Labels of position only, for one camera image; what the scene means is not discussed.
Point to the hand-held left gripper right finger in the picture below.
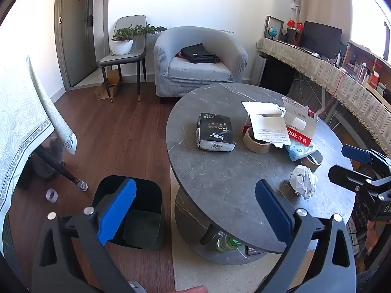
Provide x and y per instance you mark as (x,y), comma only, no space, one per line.
(272,213)

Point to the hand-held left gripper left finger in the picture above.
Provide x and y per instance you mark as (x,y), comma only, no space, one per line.
(117,210)

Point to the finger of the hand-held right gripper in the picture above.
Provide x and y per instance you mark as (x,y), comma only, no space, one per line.
(345,175)
(356,153)

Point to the dark green trash bin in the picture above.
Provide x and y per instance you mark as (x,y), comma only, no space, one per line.
(146,195)

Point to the small cardboard tape roll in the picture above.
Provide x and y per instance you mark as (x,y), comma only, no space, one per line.
(316,158)

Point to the white paper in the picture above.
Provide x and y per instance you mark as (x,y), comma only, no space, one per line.
(302,181)

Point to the blue and white plastic wrapper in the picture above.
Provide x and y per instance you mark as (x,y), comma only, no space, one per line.
(297,152)

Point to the red and white cardboard box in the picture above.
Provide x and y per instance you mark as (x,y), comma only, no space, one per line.
(301,122)

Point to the large cardboard tape roll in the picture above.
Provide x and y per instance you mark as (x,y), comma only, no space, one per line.
(253,146)

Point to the torn white paper box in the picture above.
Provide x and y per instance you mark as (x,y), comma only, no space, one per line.
(268,125)

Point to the black tissue pack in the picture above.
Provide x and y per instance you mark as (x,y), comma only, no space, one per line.
(215,131)

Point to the round grey marble table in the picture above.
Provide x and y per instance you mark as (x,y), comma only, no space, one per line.
(226,189)

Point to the green glass bottle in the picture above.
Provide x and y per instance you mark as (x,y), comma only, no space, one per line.
(227,243)

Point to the grey tape roll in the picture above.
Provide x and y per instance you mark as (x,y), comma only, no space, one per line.
(48,195)

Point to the black table leg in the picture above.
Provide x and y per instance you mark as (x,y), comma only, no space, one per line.
(58,168)

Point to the grey fleece clothing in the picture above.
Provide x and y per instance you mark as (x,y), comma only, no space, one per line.
(365,282)

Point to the grey slipper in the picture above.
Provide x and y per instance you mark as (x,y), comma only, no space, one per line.
(137,287)

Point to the desk with beige lace cloth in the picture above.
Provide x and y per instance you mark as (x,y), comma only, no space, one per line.
(336,76)

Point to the beige rug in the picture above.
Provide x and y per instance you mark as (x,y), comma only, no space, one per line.
(189,268)

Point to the white computer mouse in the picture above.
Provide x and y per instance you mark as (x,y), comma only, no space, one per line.
(316,55)

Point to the flat cardboard box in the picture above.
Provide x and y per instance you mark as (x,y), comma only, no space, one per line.
(110,89)

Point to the black monitor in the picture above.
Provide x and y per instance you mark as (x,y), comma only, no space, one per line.
(320,36)

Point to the dark brown box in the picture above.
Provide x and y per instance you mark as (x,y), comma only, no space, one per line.
(294,36)

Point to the pale patterned tablecloth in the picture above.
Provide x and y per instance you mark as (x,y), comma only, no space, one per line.
(21,113)

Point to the small red flag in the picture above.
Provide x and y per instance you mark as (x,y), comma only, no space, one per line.
(300,26)
(292,23)

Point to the small blue globe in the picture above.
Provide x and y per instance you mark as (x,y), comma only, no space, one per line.
(272,32)

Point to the grey armchair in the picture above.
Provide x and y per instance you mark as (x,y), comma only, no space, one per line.
(198,76)

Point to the potted plant in white pot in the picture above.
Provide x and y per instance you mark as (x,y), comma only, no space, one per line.
(121,47)

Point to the grey dining chair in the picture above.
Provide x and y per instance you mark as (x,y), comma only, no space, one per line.
(139,45)

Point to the black bag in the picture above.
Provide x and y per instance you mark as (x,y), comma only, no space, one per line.
(197,53)

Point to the grey door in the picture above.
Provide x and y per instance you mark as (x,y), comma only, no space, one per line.
(76,36)

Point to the wooden picture frame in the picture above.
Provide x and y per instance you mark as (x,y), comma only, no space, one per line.
(275,20)

